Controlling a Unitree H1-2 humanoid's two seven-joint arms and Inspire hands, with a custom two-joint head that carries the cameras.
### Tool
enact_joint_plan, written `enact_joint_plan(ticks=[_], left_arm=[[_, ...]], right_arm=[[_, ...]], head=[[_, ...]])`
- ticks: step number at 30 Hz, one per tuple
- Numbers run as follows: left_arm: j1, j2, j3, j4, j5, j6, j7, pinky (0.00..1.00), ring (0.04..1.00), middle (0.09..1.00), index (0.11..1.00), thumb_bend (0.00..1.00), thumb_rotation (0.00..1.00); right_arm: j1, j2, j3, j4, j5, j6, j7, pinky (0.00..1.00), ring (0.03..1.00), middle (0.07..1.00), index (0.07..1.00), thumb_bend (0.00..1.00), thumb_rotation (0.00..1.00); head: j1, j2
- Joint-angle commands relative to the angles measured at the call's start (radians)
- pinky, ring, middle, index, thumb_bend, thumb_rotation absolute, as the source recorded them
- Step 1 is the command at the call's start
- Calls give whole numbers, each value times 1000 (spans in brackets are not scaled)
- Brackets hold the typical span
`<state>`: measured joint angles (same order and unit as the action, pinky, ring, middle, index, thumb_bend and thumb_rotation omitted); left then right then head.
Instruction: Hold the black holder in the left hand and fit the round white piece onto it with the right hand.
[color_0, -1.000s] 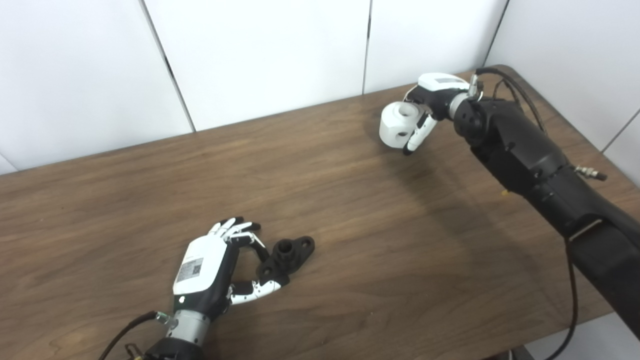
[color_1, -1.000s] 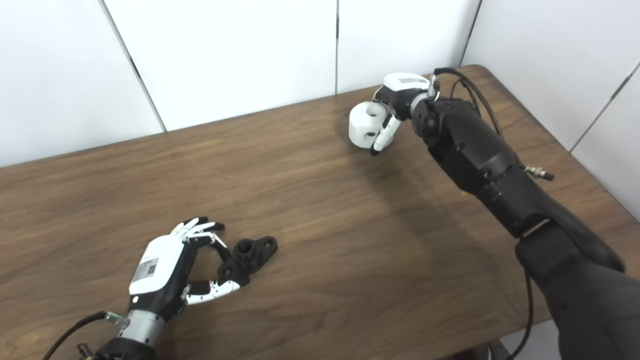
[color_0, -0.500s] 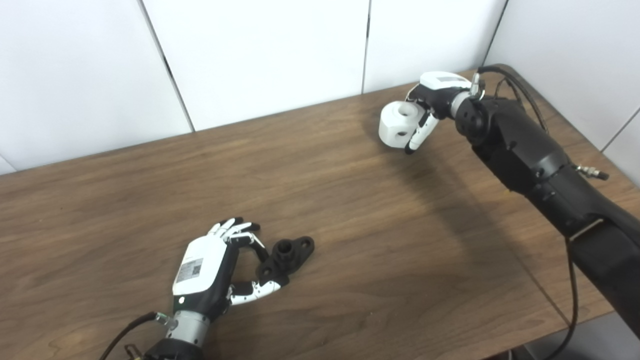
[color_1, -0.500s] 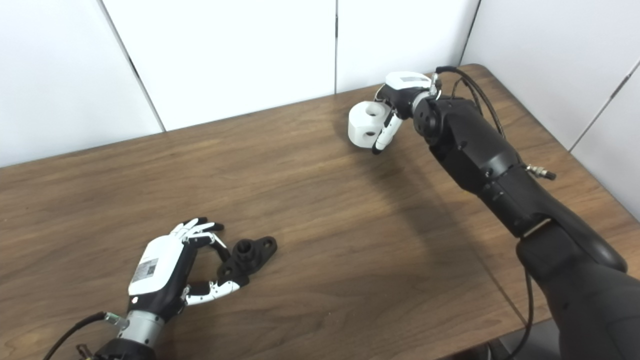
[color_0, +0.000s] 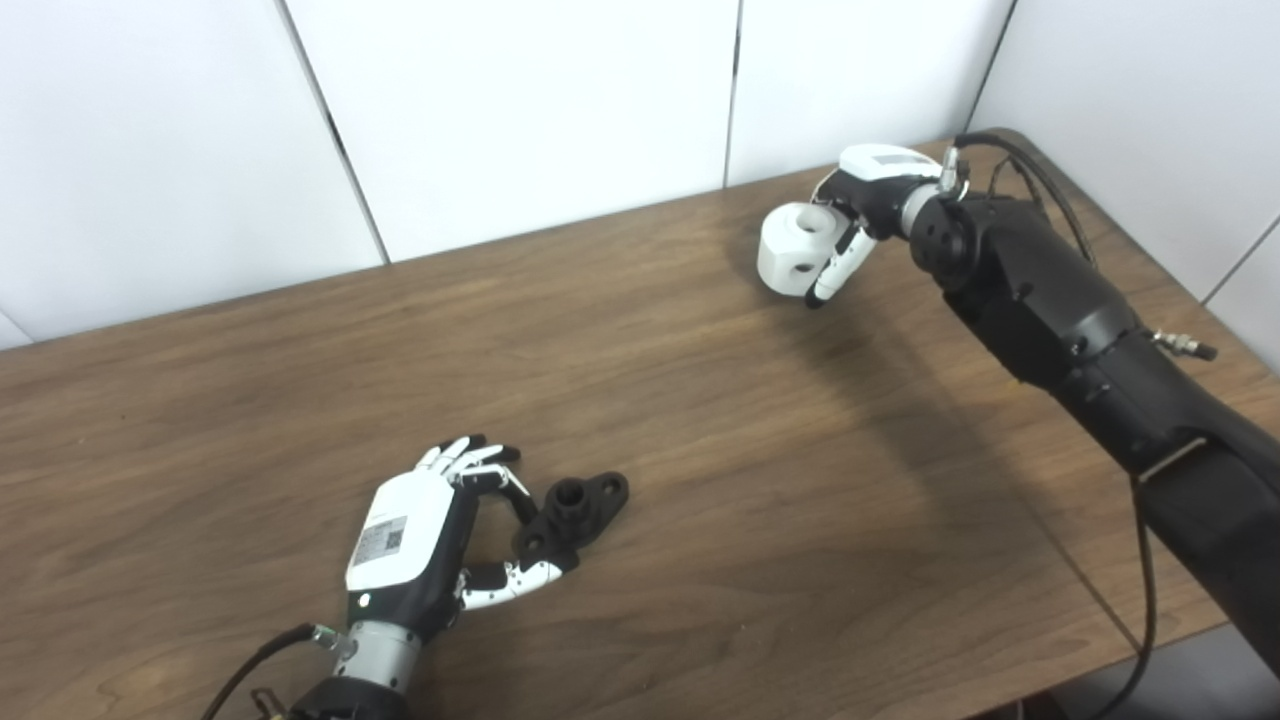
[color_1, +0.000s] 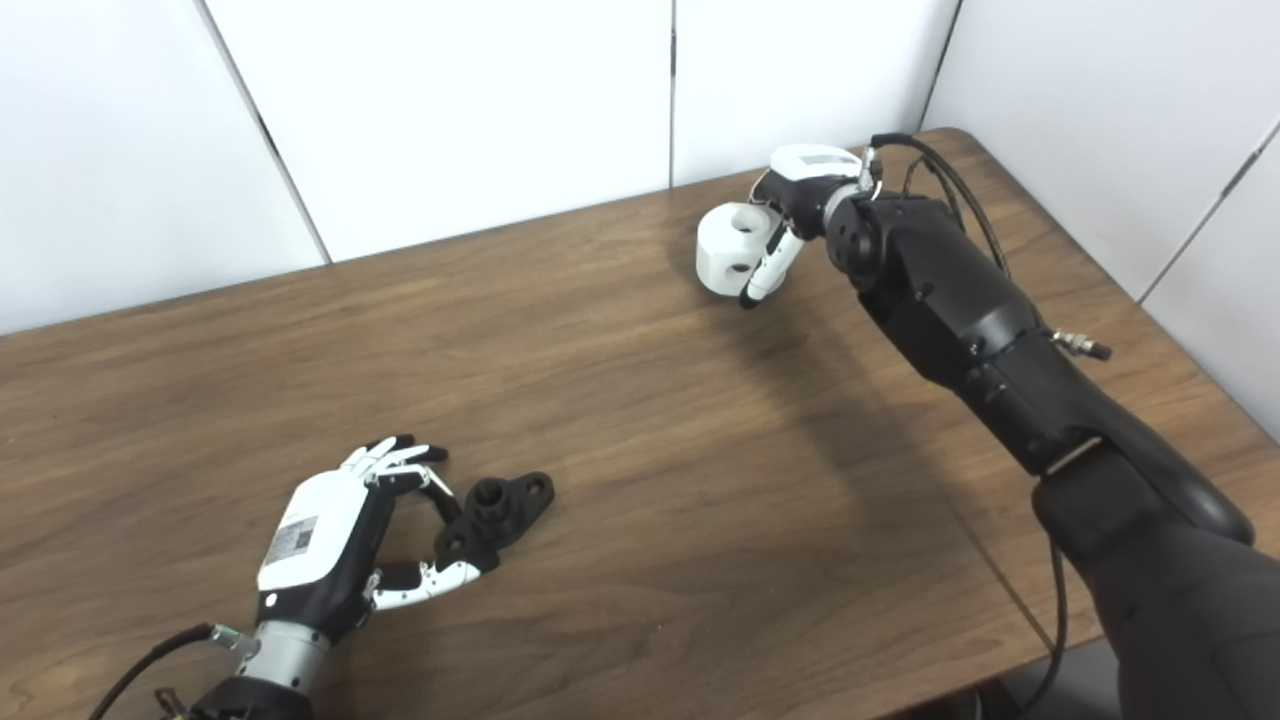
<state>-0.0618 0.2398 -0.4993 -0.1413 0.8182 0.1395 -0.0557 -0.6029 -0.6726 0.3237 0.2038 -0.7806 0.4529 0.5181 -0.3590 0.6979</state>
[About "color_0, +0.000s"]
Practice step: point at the round white piece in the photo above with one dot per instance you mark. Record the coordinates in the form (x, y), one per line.
(795, 250)

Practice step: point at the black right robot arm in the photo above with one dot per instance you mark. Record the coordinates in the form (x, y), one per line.
(1080, 320)

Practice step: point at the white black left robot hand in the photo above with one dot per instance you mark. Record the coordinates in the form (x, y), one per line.
(405, 540)

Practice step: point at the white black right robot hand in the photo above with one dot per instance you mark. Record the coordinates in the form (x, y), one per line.
(885, 185)

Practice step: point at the black flanged holder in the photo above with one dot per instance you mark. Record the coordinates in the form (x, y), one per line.
(575, 510)

